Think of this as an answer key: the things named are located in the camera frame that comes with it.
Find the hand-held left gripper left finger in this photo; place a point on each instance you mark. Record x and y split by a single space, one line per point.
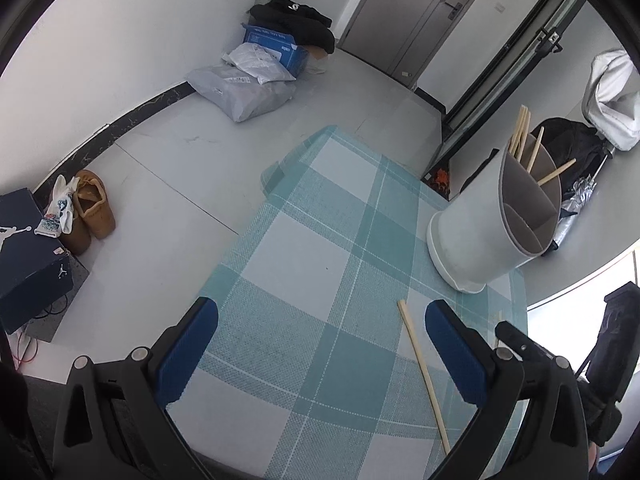
187 350

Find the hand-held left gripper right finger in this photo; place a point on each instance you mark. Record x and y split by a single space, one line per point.
457 355

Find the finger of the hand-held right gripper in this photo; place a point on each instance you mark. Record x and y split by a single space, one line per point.
530 347

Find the wooden chopstick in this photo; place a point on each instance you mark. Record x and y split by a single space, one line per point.
556 170
422 365
524 135
536 149
517 127

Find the white utensil holder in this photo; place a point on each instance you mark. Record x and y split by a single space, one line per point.
475 240

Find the teal checked tablecloth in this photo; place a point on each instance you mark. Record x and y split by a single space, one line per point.
310 285

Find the silver folded umbrella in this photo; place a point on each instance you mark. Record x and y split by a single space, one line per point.
582 190

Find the brown suede shoe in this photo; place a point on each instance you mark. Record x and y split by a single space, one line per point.
97 205
77 237

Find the small orange object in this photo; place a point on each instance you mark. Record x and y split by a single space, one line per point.
440 180

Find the dark blue shoe box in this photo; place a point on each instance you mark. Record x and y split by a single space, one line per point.
25 260

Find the white patterned cloth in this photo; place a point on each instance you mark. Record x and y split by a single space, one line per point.
60 205

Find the black hanging backpack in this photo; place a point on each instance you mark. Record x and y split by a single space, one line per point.
570 140

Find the white hanging bag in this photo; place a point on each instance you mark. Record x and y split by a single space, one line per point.
615 95

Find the grey parcel bag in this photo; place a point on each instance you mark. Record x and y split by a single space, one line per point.
240 97

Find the black framed glass door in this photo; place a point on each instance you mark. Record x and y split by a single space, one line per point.
505 77

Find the white plastic bag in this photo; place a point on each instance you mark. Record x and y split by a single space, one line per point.
255 60

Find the blue cardboard box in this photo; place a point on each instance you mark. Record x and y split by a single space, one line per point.
272 40

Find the black bag on floor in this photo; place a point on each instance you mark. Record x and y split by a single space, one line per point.
300 22

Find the grey door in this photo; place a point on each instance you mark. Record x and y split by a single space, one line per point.
400 10

